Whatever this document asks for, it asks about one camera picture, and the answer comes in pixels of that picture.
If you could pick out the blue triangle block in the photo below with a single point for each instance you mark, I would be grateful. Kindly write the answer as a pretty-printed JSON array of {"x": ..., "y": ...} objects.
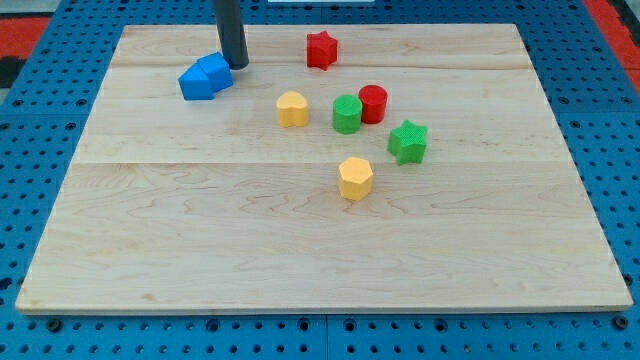
[{"x": 195, "y": 85}]

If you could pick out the yellow hexagon block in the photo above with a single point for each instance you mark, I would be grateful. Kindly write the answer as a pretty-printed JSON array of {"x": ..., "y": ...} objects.
[{"x": 355, "y": 178}]

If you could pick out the light wooden board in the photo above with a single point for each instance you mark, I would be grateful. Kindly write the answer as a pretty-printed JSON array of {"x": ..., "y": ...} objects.
[{"x": 173, "y": 207}]

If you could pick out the green cylinder block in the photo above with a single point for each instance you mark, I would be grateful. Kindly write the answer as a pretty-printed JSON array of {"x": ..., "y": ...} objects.
[{"x": 347, "y": 112}]

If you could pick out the yellow heart block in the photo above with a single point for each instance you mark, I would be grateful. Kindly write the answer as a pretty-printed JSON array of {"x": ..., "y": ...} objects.
[{"x": 292, "y": 109}]

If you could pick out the green star block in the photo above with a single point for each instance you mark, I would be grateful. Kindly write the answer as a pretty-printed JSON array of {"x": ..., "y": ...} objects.
[{"x": 408, "y": 143}]

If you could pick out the red cylinder block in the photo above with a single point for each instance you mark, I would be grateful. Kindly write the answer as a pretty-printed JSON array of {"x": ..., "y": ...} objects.
[{"x": 374, "y": 100}]

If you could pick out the red star block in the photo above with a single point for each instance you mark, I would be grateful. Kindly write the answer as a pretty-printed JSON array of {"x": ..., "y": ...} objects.
[{"x": 321, "y": 50}]

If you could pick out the blue cube block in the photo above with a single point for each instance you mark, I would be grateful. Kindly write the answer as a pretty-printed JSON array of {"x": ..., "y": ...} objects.
[{"x": 217, "y": 71}]

